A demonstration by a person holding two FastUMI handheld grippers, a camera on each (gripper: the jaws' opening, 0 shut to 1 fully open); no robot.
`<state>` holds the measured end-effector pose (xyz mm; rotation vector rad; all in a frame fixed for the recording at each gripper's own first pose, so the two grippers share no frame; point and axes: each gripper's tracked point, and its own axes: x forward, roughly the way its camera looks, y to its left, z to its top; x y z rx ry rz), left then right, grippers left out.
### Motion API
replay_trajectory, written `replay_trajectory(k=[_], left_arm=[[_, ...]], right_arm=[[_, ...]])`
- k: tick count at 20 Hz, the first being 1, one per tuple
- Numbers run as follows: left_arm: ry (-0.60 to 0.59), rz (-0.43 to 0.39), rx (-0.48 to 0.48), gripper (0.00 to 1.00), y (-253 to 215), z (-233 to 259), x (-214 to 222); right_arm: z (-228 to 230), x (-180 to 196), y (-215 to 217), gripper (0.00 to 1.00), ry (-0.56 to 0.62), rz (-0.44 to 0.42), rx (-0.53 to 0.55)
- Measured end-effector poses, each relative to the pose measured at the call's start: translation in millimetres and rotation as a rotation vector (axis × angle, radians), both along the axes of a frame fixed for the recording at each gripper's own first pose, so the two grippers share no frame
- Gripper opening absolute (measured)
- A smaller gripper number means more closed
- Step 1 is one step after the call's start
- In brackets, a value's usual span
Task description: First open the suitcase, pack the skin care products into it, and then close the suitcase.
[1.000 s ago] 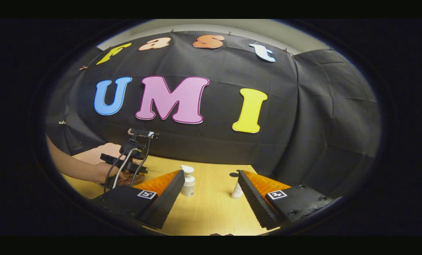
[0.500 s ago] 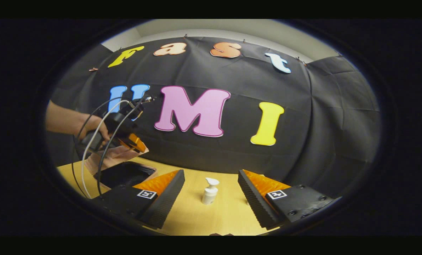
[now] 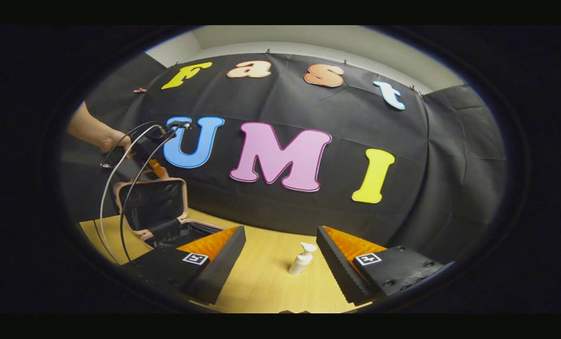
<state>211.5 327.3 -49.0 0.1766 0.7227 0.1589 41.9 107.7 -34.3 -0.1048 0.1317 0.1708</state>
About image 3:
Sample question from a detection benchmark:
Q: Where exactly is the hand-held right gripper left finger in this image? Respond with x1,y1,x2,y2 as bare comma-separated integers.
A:
120,225,247,306

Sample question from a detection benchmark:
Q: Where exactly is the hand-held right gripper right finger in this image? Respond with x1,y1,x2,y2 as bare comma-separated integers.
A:
315,226,450,306

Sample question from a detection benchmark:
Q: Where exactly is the white pump bottle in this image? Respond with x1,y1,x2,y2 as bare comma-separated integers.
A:
288,242,318,276

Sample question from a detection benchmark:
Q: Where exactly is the black backdrop cloth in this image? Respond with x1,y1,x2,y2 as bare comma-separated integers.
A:
59,51,508,264

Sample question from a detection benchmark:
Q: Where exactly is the black cable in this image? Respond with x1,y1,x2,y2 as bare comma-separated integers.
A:
120,132,177,265

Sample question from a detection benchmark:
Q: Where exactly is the grey cable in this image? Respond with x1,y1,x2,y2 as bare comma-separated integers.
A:
99,124,164,265

